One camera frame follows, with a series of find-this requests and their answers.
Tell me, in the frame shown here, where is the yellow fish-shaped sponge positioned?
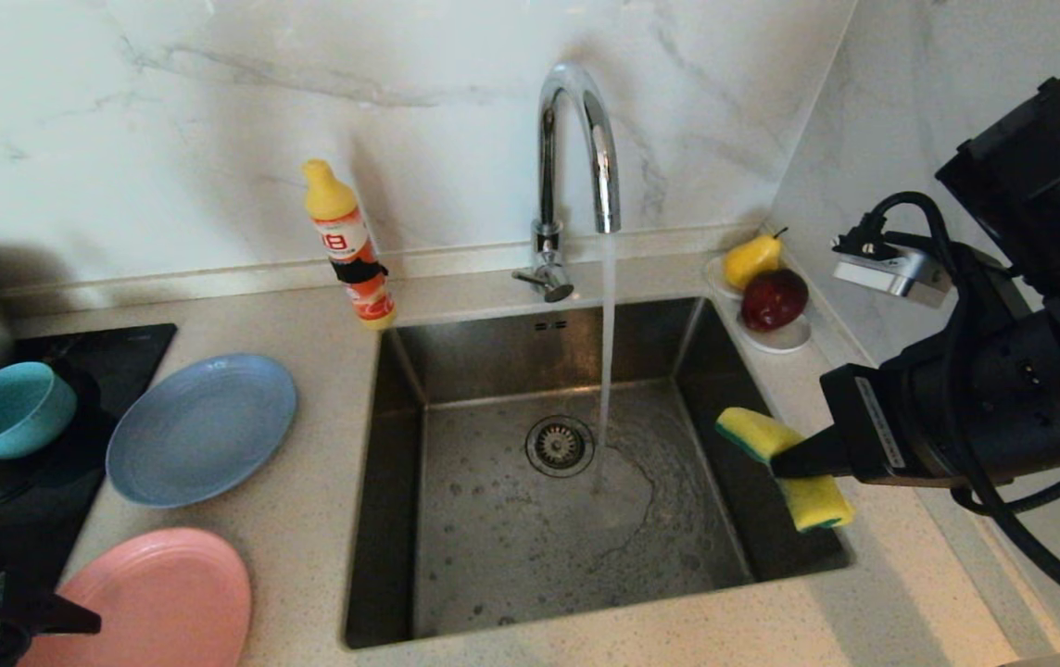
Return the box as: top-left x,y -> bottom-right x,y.
715,407 -> 856,534

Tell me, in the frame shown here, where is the large pink plate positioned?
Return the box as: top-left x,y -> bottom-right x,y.
16,527 -> 253,667

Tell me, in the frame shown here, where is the teal bowl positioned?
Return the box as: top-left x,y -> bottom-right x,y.
0,361 -> 80,461

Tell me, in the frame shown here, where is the blue plate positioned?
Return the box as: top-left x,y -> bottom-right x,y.
106,353 -> 298,509

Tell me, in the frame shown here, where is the yellow-capped dish soap bottle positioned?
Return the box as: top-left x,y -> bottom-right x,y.
301,159 -> 398,332

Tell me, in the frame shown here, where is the stainless steel sink basin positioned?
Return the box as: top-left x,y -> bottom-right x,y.
345,296 -> 855,649

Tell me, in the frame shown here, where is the small white fruit dish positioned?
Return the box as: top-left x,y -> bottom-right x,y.
702,255 -> 814,356

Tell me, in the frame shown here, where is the dark red apple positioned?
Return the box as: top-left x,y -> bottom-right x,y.
739,270 -> 811,334

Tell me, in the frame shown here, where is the yellow pear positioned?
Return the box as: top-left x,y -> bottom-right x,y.
723,229 -> 788,294

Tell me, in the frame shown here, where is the running tap water stream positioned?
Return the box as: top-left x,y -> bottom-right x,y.
593,232 -> 620,492

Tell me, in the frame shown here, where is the round metal drain strainer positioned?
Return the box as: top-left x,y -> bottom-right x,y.
525,416 -> 596,479

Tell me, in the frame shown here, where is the black induction cooktop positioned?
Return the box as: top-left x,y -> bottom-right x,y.
0,322 -> 179,594

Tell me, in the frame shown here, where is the chrome gooseneck faucet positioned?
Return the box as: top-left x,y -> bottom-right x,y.
511,63 -> 622,305

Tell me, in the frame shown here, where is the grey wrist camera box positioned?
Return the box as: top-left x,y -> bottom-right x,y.
832,233 -> 953,309

